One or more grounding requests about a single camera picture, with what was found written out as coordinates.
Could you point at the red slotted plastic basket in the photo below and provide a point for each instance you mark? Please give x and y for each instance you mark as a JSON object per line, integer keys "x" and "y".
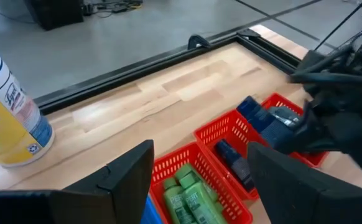
{"x": 171, "y": 161}
{"x": 221, "y": 130}
{"x": 279, "y": 99}

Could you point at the blue slotted plastic basket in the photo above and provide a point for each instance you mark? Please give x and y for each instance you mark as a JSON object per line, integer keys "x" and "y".
{"x": 151, "y": 214}

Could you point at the black equipment case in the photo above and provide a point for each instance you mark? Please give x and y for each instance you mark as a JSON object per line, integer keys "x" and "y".
{"x": 53, "y": 12}

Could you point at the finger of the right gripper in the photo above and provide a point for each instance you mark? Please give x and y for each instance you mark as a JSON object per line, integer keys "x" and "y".
{"x": 308, "y": 112}
{"x": 297, "y": 141}

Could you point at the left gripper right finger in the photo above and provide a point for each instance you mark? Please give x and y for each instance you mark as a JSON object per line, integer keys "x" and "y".
{"x": 293, "y": 193}

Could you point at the black aluminium rig frame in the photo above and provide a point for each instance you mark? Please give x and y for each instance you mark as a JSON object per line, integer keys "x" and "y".
{"x": 137, "y": 73}

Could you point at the Lysol wipes canister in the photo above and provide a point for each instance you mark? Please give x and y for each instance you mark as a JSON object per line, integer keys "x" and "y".
{"x": 10, "y": 124}

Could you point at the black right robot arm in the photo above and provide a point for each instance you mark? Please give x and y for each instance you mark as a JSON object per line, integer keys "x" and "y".
{"x": 361, "y": 67}

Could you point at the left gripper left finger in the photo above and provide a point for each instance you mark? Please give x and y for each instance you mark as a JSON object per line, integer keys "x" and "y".
{"x": 115, "y": 193}

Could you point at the green Pert shampoo bottle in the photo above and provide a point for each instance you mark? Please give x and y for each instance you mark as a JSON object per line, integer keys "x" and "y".
{"x": 202, "y": 202}
{"x": 176, "y": 205}
{"x": 183, "y": 171}

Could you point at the dark grey toiletry tube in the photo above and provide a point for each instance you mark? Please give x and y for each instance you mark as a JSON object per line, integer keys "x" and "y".
{"x": 235, "y": 161}
{"x": 262, "y": 121}
{"x": 283, "y": 115}

